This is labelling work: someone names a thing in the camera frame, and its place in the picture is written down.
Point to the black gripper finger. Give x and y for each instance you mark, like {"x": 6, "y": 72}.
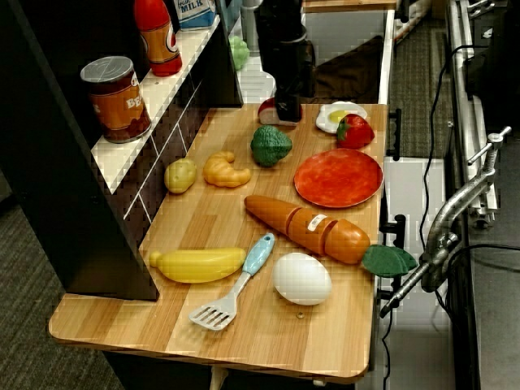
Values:
{"x": 289, "y": 109}

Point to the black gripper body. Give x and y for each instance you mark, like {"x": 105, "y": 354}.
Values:
{"x": 290, "y": 69}

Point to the red and white toy sushi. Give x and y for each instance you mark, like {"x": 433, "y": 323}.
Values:
{"x": 266, "y": 114}

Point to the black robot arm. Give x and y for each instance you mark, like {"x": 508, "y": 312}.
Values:
{"x": 280, "y": 20}

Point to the orange round plate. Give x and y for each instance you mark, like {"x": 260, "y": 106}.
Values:
{"x": 339, "y": 178}

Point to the green toy broccoli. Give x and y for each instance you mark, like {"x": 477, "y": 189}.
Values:
{"x": 270, "y": 146}

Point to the toy fried egg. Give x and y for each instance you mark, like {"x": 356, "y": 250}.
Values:
{"x": 330, "y": 118}

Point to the green toy lettuce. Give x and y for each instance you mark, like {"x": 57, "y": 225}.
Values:
{"x": 239, "y": 50}

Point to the brown cloth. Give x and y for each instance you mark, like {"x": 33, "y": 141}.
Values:
{"x": 349, "y": 69}

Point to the grey toy faucet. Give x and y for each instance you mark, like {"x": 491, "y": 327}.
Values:
{"x": 248, "y": 24}

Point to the white toy sink counter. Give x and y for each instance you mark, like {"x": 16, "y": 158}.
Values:
{"x": 345, "y": 28}

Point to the red toy strawberry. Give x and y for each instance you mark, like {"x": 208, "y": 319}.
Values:
{"x": 357, "y": 132}

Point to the yellow toy croissant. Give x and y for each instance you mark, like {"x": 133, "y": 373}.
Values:
{"x": 223, "y": 172}

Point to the blue toy milk carton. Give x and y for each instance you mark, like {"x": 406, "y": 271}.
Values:
{"x": 195, "y": 14}

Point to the orange toy sausage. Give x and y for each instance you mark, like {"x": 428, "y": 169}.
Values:
{"x": 300, "y": 223}

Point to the yellow toy potato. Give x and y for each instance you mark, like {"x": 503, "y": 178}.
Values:
{"x": 179, "y": 176}

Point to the red orange toy bottle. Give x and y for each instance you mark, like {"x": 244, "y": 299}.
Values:
{"x": 160, "y": 40}

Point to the white toy egg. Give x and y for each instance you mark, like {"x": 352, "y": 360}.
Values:
{"x": 301, "y": 278}

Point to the brown toy beans can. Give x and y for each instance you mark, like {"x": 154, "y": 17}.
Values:
{"x": 118, "y": 105}

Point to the yellow toy banana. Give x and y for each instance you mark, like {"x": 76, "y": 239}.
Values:
{"x": 199, "y": 264}

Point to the metal screw clamp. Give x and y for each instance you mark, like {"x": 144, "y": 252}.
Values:
{"x": 451, "y": 211}

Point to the black toy kitchen shelf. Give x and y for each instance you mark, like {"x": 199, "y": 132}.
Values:
{"x": 61, "y": 203}

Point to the aluminium frame rail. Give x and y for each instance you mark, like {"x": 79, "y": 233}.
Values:
{"x": 467, "y": 81}

